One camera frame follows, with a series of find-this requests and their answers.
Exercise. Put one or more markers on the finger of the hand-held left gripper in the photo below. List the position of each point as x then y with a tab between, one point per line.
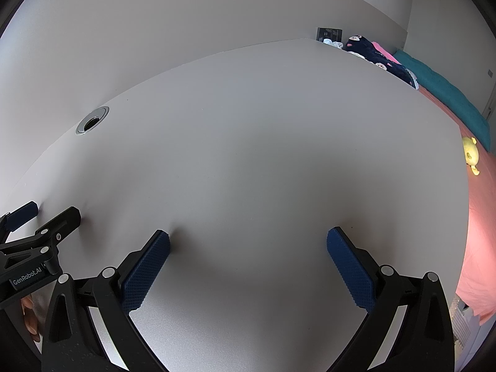
66	219
21	214

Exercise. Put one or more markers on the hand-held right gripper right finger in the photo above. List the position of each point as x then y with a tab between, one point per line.
350	265

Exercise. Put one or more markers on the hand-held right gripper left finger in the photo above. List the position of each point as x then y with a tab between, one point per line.
149	267

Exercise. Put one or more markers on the person's left hand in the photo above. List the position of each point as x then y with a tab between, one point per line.
31	321

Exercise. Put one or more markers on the foam puzzle floor mat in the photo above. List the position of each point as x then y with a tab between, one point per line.
463	325

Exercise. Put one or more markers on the bed with pink sheet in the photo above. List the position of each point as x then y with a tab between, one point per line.
478	240

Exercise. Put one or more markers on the yellow plush toy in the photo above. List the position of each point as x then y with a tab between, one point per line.
472	153

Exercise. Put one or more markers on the teal pillow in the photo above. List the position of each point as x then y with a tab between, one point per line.
445	93

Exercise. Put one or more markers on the navy patterned blanket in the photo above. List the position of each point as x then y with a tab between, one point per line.
372	56

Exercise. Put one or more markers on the white cloths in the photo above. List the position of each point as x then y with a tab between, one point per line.
334	43

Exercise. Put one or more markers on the black storage box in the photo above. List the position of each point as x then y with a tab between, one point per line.
329	33

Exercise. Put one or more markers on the wall light switch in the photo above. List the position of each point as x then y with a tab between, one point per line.
490	73

